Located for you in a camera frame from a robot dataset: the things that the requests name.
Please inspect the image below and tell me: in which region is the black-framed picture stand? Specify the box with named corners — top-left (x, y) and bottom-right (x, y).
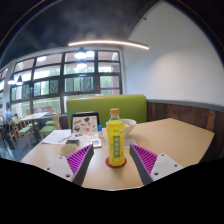
top-left (70, 111), bottom-right (101, 135)

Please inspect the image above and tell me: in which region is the group of wooden chairs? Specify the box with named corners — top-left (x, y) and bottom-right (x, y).
top-left (0, 113), bottom-right (63, 150)

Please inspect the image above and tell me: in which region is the yellow drink bottle green label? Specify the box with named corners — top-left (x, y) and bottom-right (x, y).
top-left (105, 107), bottom-right (127, 167)

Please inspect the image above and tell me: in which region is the white paper napkin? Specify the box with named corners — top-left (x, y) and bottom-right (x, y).
top-left (123, 137), bottom-right (138, 148)

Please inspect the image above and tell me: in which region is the white bowl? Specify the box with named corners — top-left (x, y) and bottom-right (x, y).
top-left (119, 118), bottom-right (138, 139)

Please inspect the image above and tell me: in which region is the small blue-capped bottle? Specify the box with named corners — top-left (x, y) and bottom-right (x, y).
top-left (97, 124), bottom-right (104, 139)

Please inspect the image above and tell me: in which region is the white paper sheet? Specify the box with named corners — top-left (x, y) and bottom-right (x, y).
top-left (41, 129), bottom-right (73, 146)

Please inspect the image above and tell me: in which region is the small white device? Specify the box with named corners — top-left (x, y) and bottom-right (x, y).
top-left (91, 138), bottom-right (103, 149)

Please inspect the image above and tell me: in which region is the small dark box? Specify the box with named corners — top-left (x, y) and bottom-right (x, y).
top-left (64, 138), bottom-right (81, 147)

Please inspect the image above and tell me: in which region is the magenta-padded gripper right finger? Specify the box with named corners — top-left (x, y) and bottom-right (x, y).
top-left (129, 143), bottom-right (185, 186)

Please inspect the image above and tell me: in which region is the large dark-framed window wall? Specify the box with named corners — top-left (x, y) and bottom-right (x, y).
top-left (0, 49), bottom-right (123, 118)

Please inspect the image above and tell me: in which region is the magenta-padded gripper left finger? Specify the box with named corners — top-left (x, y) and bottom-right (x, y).
top-left (43, 144), bottom-right (95, 187)

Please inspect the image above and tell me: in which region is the long linear ceiling light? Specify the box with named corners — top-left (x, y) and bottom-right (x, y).
top-left (67, 39), bottom-right (150, 51)

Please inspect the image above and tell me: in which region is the group of pendant lamps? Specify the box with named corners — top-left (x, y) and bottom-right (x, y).
top-left (7, 47), bottom-right (89, 86)

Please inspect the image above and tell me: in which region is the green upholstered bench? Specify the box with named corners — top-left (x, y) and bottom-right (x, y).
top-left (65, 94), bottom-right (148, 130)

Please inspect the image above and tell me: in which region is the person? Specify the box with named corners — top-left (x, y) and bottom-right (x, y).
top-left (2, 101), bottom-right (14, 126)

